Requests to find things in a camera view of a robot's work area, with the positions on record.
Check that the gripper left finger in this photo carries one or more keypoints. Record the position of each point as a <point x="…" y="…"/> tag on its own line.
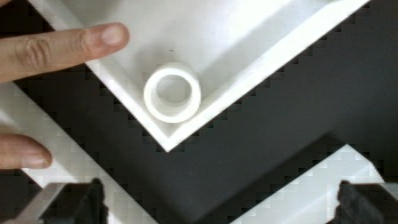
<point x="68" y="204"/>

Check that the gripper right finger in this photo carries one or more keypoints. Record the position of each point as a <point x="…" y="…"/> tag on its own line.
<point x="368" y="203"/>

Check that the bare human hand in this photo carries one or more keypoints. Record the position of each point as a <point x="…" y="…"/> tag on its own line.
<point x="36" y="54"/>

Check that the white obstacle fence bar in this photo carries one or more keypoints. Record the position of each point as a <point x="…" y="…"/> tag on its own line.
<point x="73" y="169"/>

